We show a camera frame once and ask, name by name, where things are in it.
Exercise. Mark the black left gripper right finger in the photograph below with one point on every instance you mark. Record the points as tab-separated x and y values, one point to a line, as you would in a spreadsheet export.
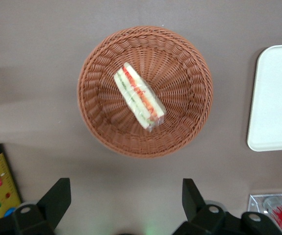
194	205

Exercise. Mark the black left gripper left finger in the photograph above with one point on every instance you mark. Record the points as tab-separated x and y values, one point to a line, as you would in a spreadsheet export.
55	205

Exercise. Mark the triangle sandwich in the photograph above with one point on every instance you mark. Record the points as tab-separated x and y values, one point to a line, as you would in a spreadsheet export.
138	98

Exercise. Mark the round brown wicker basket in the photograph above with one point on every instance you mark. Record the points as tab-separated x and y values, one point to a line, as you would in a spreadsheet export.
180	117

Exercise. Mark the beige plastic tray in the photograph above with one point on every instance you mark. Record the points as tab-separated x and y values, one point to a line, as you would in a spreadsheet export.
275	98

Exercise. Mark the clear acrylic bottle rack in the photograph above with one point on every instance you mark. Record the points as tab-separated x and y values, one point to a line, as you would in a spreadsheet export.
254	203

